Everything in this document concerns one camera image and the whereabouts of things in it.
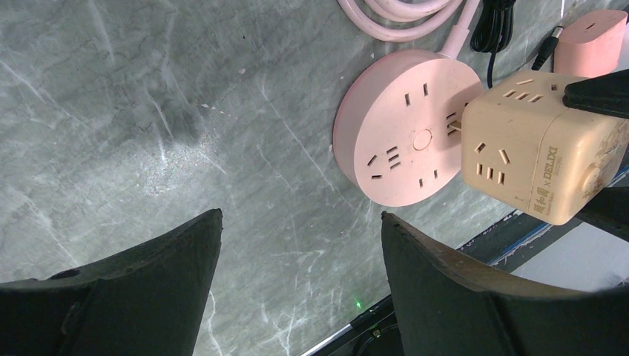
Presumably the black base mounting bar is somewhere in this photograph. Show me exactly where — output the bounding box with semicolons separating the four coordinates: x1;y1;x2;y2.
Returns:
303;211;628;355

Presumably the pink coiled socket cable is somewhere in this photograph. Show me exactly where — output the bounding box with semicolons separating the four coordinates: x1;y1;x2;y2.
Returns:
336;0;483;60

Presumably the salmon cube plug adapter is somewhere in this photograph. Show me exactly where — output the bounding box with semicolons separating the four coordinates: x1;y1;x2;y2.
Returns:
553;10;628;78

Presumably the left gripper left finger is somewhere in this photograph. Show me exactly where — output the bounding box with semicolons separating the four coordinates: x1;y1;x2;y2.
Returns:
1;209;223;355

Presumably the round pink power socket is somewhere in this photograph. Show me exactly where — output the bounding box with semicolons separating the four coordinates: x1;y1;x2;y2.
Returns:
332;49;484;207

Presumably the black power adapter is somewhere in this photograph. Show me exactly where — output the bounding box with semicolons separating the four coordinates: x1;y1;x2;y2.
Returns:
470;0;564;88

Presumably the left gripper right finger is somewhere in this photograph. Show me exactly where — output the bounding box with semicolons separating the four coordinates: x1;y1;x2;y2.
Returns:
381;212;628;355

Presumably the tan cube socket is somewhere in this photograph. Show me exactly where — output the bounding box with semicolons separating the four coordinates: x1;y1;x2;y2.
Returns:
461;70;628;225

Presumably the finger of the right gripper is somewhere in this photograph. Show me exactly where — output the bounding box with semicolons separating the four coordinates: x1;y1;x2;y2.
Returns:
563;69;628;119
576;187;628;242

